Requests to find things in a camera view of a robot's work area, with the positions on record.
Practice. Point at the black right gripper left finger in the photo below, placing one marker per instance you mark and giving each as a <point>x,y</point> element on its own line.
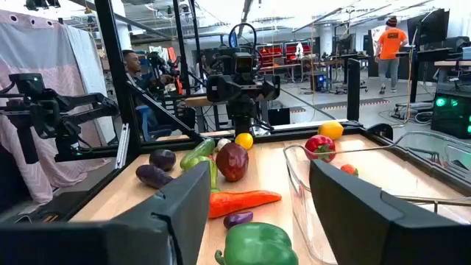
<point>147,235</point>

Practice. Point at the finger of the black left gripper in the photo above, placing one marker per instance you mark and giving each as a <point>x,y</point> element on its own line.
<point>270,90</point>
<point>217,88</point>

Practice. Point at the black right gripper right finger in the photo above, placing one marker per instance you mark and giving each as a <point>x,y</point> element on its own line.
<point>368,228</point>

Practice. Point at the yellow lemon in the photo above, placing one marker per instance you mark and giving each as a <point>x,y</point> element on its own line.
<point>244,141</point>

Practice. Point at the white garlic bulb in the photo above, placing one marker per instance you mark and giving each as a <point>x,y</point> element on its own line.
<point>222,143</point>

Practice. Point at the long purple eggplant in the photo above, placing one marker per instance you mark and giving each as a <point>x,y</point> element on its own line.
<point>152,176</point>

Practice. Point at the small red tomato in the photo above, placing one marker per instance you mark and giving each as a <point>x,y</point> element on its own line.
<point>349,169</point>

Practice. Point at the green cucumber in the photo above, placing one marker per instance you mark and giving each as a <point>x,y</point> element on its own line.
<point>200,150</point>

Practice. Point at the orange-yellow citrus fruit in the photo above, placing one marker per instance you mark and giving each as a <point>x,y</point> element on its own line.
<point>331,130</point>

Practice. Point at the dark red apple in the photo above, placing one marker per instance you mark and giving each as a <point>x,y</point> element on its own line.
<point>232,162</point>

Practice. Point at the red pepper with green stem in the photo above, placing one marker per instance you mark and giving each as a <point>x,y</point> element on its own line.
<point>320,146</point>

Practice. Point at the round purple eggplant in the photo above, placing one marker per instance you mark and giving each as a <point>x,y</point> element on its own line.
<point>162,159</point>

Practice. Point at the light green long pepper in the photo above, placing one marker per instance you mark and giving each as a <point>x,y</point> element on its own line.
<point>213,173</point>

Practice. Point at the small purple eggplant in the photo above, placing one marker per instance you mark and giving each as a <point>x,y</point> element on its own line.
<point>237,219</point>

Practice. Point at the orange carrot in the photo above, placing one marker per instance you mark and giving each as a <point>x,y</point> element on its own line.
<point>239,201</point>

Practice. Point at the green bell pepper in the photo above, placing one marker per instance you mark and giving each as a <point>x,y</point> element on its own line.
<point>257,243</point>

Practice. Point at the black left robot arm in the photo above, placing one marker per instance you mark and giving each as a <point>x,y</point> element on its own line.
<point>243,116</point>

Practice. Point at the black background robot arm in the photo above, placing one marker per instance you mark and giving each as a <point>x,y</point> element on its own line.
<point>55,110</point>

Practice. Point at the red storage shelves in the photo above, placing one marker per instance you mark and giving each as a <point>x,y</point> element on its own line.
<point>283,53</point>

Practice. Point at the clear plastic bin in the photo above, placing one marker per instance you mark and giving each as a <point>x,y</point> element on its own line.
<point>294,191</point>

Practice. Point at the seated person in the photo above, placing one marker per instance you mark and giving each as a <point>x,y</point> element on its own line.
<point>132,66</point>

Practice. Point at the standing person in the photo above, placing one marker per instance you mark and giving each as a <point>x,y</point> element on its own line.
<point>390,44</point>

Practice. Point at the computer tower with green lights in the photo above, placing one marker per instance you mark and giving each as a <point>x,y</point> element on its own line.
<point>452,114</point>

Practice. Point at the black monitor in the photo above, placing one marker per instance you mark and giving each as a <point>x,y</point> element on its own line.
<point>430,27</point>

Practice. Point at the white fabric curtain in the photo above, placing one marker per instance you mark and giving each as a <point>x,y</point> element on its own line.
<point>48,55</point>

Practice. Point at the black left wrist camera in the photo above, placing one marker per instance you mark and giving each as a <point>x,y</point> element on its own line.
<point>244,62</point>

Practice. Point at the short black frame post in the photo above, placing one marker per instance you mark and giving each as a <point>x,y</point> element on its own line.
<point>353,90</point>

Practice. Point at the silver aluminium bracket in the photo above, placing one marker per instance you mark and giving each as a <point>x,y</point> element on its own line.
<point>122,145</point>

